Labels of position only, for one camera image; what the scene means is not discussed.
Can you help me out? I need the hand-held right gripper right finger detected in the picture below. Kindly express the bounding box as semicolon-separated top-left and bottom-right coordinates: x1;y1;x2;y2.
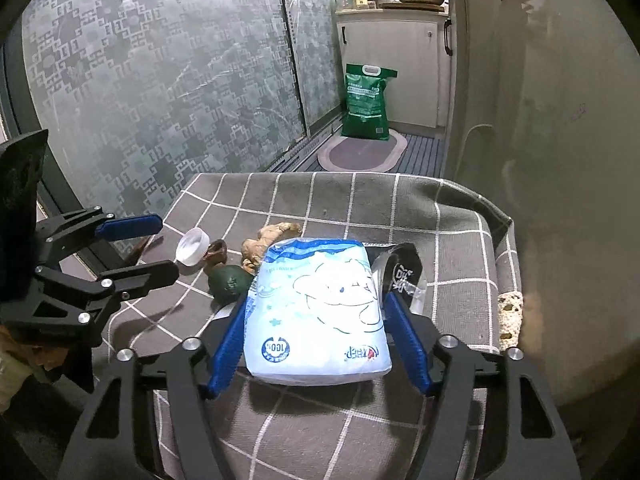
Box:
382;290;583;480

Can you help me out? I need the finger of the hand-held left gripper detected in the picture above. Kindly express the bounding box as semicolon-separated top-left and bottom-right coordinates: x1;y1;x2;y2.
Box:
35;207;163;267
35;260;180;342

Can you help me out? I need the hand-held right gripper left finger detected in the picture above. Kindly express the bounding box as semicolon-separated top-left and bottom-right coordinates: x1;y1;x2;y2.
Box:
62;292;251;480

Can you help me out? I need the small white plastic cap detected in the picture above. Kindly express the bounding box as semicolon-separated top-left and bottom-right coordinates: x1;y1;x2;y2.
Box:
177;227;211;267

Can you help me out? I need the blue white tissue packet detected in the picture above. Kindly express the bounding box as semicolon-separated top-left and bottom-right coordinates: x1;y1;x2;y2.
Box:
243;237;392;387

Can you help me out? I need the ginger root piece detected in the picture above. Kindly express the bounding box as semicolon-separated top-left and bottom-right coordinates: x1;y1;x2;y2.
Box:
241;223;301;273

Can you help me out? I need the dark green fruit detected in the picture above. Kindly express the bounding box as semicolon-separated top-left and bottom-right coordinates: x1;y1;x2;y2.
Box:
209;265;252;303

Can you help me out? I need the black clear plastic wrapper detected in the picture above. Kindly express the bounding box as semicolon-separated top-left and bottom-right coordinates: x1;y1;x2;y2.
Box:
362;241;428;316

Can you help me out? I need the brown husk piece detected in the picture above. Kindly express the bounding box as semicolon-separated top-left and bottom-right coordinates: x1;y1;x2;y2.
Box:
202;240;230;273

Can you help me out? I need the cream lace cloth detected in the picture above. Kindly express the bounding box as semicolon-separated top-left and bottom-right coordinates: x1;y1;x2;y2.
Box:
499;290;523;348

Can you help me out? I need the patterned glass sliding door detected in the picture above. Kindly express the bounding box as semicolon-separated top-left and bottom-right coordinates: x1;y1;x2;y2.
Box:
277;0;351;128
20;0;308;256

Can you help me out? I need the grey checked tablecloth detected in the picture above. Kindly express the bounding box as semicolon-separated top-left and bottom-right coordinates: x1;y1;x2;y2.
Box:
102;172;523;480

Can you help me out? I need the dark blue ribbed mat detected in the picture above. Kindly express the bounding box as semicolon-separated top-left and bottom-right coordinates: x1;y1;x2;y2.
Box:
270;127;446;178

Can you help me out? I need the oval grey floor mat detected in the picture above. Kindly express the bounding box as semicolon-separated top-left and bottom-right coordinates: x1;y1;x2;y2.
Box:
317;130;408;173

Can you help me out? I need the green rice bag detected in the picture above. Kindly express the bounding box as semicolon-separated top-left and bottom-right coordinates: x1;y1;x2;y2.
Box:
341;62;398;141

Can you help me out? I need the white refrigerator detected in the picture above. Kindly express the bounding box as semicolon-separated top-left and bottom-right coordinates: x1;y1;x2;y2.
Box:
492;0;640;411

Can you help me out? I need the white kitchen cabinet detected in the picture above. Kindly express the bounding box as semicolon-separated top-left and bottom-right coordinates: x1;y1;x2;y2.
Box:
335;7;453;128

